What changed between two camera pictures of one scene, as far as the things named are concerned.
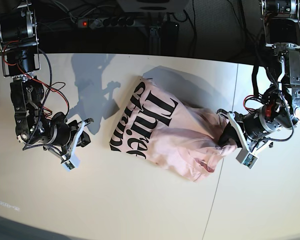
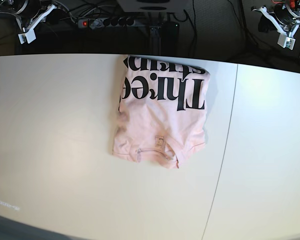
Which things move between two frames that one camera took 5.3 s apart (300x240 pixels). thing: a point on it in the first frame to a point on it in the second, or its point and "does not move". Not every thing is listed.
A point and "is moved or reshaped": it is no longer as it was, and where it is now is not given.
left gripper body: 65,156 to 29,34
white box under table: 152,6 does not move
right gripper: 231,115 to 265,25
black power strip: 105,22 does not move
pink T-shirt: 153,124 is moved or reshaped
